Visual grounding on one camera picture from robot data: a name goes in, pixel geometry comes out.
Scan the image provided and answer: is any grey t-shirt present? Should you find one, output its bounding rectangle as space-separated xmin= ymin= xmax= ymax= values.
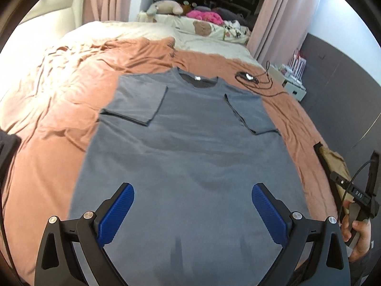
xmin=70 ymin=68 xmax=308 ymax=285

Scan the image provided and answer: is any person's right hand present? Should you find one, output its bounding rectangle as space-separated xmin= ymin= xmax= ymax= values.
xmin=340 ymin=199 xmax=373 ymax=264

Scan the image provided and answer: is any dark trouser leg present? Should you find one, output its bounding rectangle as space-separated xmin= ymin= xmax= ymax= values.
xmin=0 ymin=130 xmax=21 ymax=184

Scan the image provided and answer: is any terracotta orange blanket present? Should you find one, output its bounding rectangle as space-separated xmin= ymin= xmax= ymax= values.
xmin=0 ymin=37 xmax=339 ymax=285

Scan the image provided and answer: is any white bedside storage box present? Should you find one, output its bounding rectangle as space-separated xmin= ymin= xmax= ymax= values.
xmin=269 ymin=65 xmax=307 ymax=102

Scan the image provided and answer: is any striped gift bag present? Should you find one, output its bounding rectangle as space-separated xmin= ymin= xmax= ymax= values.
xmin=288 ymin=49 xmax=307 ymax=81

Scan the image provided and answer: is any cream white duvet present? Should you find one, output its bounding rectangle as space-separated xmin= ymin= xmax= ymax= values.
xmin=0 ymin=14 xmax=263 ymax=132

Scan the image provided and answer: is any black white patterned cloth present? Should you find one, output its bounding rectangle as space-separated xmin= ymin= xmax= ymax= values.
xmin=223 ymin=20 xmax=251 ymax=39

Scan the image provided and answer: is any pink curtain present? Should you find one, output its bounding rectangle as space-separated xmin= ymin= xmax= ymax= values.
xmin=247 ymin=0 xmax=320 ymax=66

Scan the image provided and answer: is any bear print pillow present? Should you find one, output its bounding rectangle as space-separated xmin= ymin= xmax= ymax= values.
xmin=137 ymin=12 xmax=250 ymax=45

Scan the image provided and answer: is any pink fluffy cloth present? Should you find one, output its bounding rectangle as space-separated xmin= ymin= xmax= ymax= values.
xmin=186 ymin=10 xmax=225 ymax=26

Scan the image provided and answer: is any plush toy animal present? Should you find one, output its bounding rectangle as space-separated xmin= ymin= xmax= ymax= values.
xmin=146 ymin=0 xmax=183 ymax=16

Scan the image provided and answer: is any cream padded headboard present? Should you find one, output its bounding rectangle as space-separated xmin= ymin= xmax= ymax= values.
xmin=20 ymin=0 xmax=84 ymax=28

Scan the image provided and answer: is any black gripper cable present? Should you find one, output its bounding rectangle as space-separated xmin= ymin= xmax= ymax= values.
xmin=339 ymin=159 xmax=375 ymax=221

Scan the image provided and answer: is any khaki bag with strap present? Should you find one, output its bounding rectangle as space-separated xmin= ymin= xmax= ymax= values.
xmin=313 ymin=142 xmax=351 ymax=211

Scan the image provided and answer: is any black cable with device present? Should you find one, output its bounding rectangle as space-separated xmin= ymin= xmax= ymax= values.
xmin=234 ymin=61 xmax=292 ymax=98

